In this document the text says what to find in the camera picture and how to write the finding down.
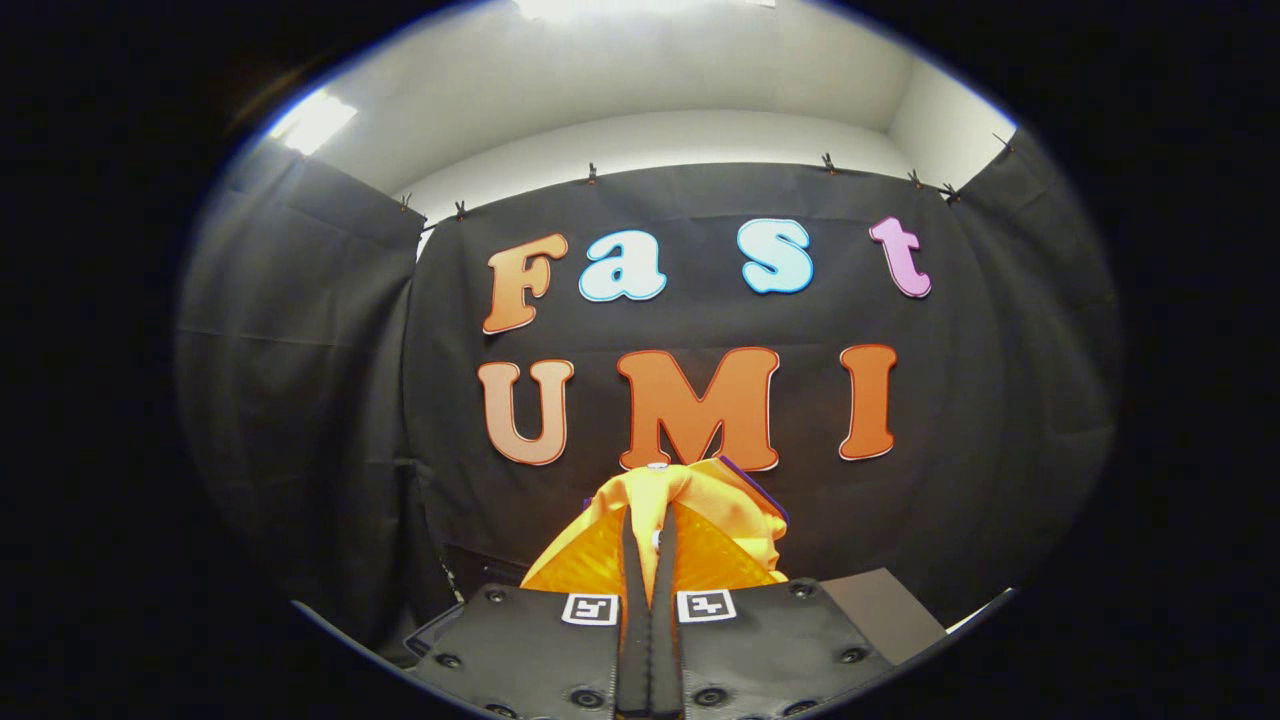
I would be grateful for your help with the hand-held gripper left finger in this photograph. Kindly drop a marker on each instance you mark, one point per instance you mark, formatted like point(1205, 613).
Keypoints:
point(634, 640)

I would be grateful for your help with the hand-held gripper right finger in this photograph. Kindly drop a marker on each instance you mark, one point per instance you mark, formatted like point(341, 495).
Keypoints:
point(664, 640)

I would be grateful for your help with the yellow polo shirt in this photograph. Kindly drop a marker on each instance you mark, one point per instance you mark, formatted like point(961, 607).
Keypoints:
point(720, 500)

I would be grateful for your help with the black backdrop cloth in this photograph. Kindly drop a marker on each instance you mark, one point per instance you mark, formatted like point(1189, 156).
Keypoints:
point(1000, 400)

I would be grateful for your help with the ceiling light panel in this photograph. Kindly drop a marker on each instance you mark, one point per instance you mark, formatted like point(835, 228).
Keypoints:
point(312, 122)
point(640, 6)

